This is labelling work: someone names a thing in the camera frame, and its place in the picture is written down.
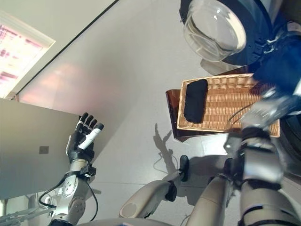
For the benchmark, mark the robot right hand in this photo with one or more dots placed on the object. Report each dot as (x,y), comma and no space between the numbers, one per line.
(282,103)

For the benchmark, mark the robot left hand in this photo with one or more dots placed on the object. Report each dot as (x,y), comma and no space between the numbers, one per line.
(80,148)

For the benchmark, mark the blue garment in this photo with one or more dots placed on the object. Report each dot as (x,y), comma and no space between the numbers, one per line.
(277,68)

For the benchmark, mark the black garment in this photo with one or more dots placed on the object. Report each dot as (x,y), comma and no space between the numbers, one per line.
(195,101)

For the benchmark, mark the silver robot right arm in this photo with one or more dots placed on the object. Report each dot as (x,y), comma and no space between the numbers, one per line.
(261,164)

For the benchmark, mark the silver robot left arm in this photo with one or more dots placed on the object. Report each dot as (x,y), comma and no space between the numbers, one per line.
(70,190)

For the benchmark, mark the grey front-load washing machine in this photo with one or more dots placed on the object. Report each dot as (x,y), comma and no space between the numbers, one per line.
(294,141)

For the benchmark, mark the grey partition panel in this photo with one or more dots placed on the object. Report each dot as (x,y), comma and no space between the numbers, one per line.
(30,127)

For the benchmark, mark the shallow wicker laundry basket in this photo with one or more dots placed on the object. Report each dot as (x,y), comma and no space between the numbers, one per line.
(223,106)

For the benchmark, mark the round glass washer door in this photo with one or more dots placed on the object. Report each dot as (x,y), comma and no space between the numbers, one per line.
(211,28)

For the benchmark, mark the robot right leg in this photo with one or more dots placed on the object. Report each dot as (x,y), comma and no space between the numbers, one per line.
(211,200)

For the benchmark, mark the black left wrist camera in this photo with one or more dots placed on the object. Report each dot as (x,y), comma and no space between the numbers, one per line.
(88,170)

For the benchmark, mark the grey wall socket plate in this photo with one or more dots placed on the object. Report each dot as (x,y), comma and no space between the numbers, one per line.
(44,149)

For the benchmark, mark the metal stand frame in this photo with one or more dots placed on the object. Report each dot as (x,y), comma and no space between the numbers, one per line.
(23,212)

